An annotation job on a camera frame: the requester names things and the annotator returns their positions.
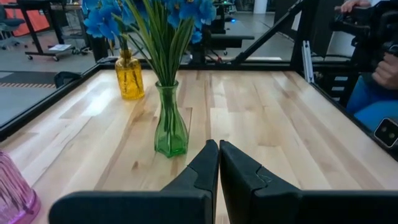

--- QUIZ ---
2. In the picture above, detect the white paper stack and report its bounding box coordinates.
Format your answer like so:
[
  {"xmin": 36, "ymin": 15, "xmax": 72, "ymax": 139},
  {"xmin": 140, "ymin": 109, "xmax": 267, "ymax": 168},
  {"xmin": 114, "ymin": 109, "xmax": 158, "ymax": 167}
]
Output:
[{"xmin": 48, "ymin": 43, "xmax": 73, "ymax": 52}]

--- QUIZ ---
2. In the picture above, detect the striped-edge black floor mat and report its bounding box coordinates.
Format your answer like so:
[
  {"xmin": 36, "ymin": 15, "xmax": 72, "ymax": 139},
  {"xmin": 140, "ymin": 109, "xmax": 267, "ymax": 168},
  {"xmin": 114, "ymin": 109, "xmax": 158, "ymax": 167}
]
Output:
[{"xmin": 0, "ymin": 70, "xmax": 58, "ymax": 90}]

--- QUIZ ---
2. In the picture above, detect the grey office chair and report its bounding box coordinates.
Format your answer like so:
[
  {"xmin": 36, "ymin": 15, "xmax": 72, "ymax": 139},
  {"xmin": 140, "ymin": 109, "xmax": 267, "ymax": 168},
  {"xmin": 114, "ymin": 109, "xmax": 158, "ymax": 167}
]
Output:
[{"xmin": 0, "ymin": 4, "xmax": 27, "ymax": 50}]

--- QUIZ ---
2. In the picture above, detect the blue artificial flower bunch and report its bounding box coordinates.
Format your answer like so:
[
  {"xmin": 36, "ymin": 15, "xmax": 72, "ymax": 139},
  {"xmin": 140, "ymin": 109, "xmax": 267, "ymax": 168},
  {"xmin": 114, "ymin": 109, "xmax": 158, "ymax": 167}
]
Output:
[
  {"xmin": 82, "ymin": 0, "xmax": 137, "ymax": 52},
  {"xmin": 124, "ymin": 0, "xmax": 195, "ymax": 88},
  {"xmin": 178, "ymin": 0, "xmax": 218, "ymax": 44}
]

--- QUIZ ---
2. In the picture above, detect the silver bracket plate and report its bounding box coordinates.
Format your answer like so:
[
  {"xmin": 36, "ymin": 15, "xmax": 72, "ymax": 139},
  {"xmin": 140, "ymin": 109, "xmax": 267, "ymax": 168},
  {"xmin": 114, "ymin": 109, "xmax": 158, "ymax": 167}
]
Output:
[{"xmin": 302, "ymin": 39, "xmax": 315, "ymax": 84}]

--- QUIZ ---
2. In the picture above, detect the black rolling desk frame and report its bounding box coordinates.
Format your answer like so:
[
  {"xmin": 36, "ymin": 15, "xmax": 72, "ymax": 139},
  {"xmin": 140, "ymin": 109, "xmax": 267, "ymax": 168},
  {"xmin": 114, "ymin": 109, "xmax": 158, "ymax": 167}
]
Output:
[{"xmin": 17, "ymin": 0, "xmax": 91, "ymax": 62}]

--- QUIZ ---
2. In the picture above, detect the silver-framed stereo camera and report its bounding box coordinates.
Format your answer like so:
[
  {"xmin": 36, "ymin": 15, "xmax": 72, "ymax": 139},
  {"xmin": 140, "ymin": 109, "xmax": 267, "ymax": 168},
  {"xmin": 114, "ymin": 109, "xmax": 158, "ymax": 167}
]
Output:
[{"xmin": 373, "ymin": 117, "xmax": 398, "ymax": 149}]

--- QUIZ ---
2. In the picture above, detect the orange partition panel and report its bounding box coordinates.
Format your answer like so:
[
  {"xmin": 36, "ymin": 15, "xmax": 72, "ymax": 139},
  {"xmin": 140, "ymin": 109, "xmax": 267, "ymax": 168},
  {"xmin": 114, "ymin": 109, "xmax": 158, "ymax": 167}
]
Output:
[{"xmin": 4, "ymin": 0, "xmax": 50, "ymax": 37}]

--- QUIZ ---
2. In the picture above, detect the amber glass vase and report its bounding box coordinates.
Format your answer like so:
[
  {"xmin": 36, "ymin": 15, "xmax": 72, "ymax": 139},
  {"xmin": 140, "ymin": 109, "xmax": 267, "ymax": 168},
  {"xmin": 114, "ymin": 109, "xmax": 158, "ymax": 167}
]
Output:
[{"xmin": 114, "ymin": 48, "xmax": 146, "ymax": 101}]

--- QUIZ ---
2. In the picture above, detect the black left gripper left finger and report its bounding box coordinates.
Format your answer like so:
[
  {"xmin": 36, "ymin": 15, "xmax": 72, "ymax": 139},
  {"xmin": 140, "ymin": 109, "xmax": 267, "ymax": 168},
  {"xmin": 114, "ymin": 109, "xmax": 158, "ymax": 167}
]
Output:
[{"xmin": 48, "ymin": 139, "xmax": 220, "ymax": 224}]

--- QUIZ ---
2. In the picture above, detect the green glass vase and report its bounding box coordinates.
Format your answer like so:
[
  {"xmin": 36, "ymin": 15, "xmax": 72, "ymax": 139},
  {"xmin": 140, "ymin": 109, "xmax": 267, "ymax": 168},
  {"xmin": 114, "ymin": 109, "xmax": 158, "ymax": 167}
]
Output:
[{"xmin": 154, "ymin": 80, "xmax": 190, "ymax": 159}]

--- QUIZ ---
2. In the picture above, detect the person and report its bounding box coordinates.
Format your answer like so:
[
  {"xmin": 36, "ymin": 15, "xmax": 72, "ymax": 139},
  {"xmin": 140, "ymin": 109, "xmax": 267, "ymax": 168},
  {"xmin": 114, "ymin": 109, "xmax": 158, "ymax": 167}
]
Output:
[{"xmin": 340, "ymin": 0, "xmax": 398, "ymax": 131}]

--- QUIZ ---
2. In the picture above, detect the purple glass vase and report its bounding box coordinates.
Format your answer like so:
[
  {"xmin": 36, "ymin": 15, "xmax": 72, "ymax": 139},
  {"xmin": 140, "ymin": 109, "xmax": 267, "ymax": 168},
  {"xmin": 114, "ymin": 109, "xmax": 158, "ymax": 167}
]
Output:
[{"xmin": 0, "ymin": 149, "xmax": 41, "ymax": 224}]

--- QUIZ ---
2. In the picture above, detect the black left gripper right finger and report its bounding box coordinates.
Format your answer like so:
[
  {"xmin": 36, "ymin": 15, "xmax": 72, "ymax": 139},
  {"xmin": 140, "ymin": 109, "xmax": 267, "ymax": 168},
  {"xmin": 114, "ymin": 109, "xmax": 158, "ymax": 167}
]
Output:
[{"xmin": 219, "ymin": 139, "xmax": 398, "ymax": 224}]

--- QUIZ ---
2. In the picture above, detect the black leader arm handle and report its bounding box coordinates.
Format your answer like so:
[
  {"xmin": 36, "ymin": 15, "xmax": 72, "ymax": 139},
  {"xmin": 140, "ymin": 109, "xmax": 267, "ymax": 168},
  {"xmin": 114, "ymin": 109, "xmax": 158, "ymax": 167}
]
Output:
[{"xmin": 329, "ymin": 0, "xmax": 398, "ymax": 63}]

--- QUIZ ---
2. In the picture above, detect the black aluminium table frame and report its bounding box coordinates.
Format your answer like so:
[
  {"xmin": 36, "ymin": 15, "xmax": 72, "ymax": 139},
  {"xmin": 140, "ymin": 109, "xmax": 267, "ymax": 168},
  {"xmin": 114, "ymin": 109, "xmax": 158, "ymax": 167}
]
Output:
[{"xmin": 0, "ymin": 0, "xmax": 398, "ymax": 162}]

